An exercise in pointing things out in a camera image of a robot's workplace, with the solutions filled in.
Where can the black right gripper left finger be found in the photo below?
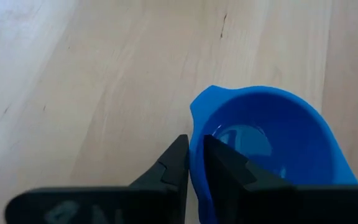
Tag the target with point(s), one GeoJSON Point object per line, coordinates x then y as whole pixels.
{"type": "Point", "coordinates": [154, 199]}

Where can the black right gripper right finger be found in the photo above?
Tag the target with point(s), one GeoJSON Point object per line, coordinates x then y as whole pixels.
{"type": "Point", "coordinates": [259, 202]}

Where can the blue measuring cup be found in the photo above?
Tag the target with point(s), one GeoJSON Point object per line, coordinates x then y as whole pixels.
{"type": "Point", "coordinates": [291, 118]}

